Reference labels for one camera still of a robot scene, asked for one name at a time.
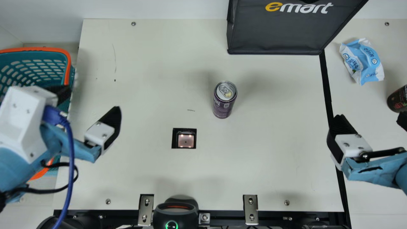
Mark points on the black device with green light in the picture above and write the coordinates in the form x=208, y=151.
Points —
x=175, y=214

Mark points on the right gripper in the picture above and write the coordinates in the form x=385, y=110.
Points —
x=375, y=173

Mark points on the purple can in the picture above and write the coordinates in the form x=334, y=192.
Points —
x=224, y=105

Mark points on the dark coffee bottle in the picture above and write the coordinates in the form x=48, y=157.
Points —
x=398, y=100

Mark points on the small square scanner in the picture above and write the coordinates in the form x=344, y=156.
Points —
x=184, y=139

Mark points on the teal shopping basket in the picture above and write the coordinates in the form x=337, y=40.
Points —
x=31, y=68

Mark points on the black strip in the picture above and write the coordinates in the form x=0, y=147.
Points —
x=329, y=95

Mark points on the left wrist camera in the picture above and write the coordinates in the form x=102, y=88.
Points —
x=20, y=124

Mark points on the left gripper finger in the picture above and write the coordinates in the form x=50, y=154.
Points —
x=109, y=124

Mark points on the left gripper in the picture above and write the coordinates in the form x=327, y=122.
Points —
x=12, y=173

